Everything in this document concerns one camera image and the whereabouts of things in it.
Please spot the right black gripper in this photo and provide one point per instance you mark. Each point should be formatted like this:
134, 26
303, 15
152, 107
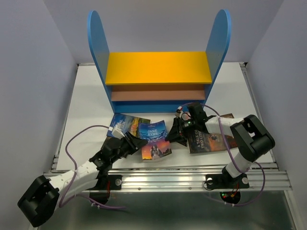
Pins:
173, 134

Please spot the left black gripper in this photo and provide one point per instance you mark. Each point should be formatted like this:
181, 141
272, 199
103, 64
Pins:
135, 143

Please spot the Jane Eyre book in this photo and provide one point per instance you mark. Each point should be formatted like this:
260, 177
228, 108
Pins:
157, 147

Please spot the Animal Farm book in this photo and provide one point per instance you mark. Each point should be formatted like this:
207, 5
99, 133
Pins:
128, 123

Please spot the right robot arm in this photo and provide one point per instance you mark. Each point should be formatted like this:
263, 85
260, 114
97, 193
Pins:
252, 138

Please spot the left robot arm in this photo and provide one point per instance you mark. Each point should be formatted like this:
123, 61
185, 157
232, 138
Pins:
45, 195

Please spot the A Tale of Two Cities book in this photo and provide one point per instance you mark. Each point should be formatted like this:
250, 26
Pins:
200, 142

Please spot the brown Edmund Burke book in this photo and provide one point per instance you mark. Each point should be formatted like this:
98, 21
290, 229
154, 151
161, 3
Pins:
228, 116

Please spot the blue wooden bookshelf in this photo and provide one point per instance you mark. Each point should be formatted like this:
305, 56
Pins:
159, 81

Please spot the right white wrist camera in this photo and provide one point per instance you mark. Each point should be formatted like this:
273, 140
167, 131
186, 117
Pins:
181, 114

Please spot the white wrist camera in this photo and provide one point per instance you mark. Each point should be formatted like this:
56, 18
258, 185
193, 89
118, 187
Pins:
116, 131
181, 114

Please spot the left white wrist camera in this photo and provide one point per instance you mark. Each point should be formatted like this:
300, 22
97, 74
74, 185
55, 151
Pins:
116, 131

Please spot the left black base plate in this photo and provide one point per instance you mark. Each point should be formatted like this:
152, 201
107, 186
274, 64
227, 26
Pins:
101, 192

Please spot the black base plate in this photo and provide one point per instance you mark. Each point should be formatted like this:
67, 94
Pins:
229, 186
101, 192

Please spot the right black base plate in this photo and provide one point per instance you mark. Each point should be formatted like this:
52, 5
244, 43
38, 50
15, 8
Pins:
229, 186

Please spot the aluminium mounting rail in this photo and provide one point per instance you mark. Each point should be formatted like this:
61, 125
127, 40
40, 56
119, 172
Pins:
192, 179

